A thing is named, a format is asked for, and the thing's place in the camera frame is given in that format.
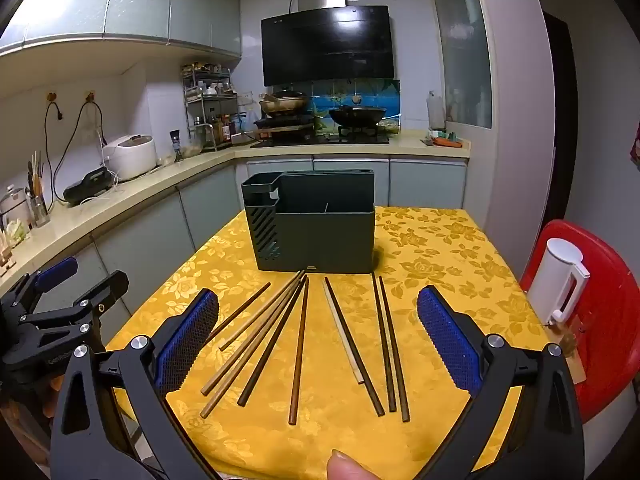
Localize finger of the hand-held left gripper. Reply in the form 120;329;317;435
4;257;80;312
22;270;130;334

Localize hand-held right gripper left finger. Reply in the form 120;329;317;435
50;287;223;480

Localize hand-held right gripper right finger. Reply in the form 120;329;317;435
416;285;586;480

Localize light wooden chopstick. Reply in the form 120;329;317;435
218;270;303;352
200;272;306;396
199;275;307;420

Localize dark brown wooden chopstick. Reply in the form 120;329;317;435
205;282;272;346
371;272;397;412
287;275;311;426
378;276;411;423

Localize black wooden chopstick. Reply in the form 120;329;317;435
236;276;309;408
326;277;387;418

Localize dark green utensil holder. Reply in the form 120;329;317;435
241;169;377;274

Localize metal utensil jar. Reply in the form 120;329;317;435
25;151;52;228

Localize glass storage jar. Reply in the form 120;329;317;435
0;185;32;248

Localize yellow floral tablecloth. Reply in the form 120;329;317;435
102;205;556;480

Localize black countertop appliance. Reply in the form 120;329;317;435
63;167;119;207

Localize pale wooden chopstick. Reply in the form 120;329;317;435
324;276;366;386

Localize white mug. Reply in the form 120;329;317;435
527;237;592;326

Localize grey-green base cabinets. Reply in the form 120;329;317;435
0;156;468;361

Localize white rice cooker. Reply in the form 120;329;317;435
102;134;158;182

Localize red plastic stool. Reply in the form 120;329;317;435
520;219;640;423

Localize beige kitchen countertop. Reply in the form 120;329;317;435
0;130;471;296

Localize orange and green small object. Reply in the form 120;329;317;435
427;131;463;149

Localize metal spice rack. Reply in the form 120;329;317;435
181;61;240;152

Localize black gas stove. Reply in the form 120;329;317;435
250;127;391;147

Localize white paper towel roll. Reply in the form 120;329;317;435
426;91;447;131

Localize black wok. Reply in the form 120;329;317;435
327;104;388;129

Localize brass pan with lid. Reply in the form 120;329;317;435
258;89;311;115

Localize blue backsplash picture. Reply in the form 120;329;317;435
311;79;402;131

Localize frosted glass sliding door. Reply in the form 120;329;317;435
429;0;493;130

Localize black range hood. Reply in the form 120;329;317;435
261;0;396;87

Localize black power cable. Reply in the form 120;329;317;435
52;91;106;198
42;91;65;201

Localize grey-green wall cabinets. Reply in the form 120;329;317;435
0;0;243;58

